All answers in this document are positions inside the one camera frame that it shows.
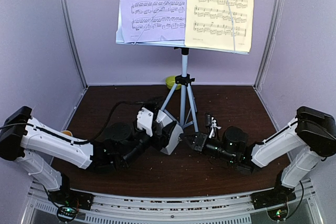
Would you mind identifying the white metronome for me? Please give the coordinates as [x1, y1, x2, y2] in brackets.
[160, 111, 183, 155]

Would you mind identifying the white perforated music stand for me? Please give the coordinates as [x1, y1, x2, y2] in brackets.
[115, 0, 250, 133]

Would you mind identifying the purple sheet music page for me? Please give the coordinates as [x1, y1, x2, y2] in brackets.
[120, 0, 187, 44]

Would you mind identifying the yellow sheet music page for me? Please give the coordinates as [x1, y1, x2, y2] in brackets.
[184, 0, 254, 54]

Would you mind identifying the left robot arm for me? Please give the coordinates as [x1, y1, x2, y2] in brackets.
[1, 106, 183, 213]

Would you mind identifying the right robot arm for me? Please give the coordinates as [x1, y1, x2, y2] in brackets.
[179, 106, 335, 209]

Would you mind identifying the green plastic bowl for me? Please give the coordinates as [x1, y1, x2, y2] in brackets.
[165, 76, 176, 90]

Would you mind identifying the patterned ceramic mug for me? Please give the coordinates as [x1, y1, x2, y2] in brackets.
[61, 130, 73, 137]

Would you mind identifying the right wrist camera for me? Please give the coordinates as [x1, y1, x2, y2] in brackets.
[205, 113, 222, 140]

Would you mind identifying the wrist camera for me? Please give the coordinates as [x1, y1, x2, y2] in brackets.
[136, 102, 163, 137]
[205, 113, 222, 140]

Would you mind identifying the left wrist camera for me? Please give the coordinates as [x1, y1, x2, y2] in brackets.
[136, 102, 163, 137]

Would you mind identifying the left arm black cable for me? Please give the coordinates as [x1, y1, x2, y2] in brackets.
[0, 97, 163, 146]

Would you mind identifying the metal front base rail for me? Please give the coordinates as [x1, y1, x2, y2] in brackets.
[26, 186, 316, 224]

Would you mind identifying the right aluminium corner post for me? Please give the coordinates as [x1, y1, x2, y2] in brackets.
[254, 0, 284, 92]

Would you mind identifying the aluminium corner post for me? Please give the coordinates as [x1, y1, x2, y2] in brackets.
[254, 0, 284, 92]
[60, 0, 88, 89]

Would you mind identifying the left aluminium corner post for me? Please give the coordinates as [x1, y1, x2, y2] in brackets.
[60, 0, 88, 89]

